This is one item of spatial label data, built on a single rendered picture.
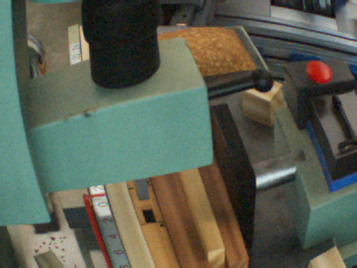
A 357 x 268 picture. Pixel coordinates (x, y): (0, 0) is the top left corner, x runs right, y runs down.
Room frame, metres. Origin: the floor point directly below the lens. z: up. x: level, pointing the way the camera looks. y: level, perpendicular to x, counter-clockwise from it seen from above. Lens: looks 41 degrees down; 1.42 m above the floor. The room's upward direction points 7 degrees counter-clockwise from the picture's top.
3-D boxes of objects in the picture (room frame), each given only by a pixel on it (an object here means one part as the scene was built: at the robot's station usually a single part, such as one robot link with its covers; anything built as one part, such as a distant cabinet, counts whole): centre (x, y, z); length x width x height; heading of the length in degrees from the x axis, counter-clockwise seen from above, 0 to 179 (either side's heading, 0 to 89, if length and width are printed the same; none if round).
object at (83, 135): (0.48, 0.05, 1.03); 0.14 x 0.07 x 0.09; 98
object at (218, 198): (0.47, -0.02, 0.93); 0.17 x 0.02 x 0.05; 8
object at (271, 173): (0.49, -0.07, 0.95); 0.09 x 0.07 x 0.09; 8
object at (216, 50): (0.73, -0.02, 0.91); 0.12 x 0.09 x 0.03; 98
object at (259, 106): (0.63, -0.08, 0.92); 0.03 x 0.03 x 0.03; 51
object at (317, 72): (0.54, -0.13, 1.02); 0.03 x 0.03 x 0.01
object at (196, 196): (0.51, 0.00, 0.93); 0.22 x 0.01 x 0.06; 8
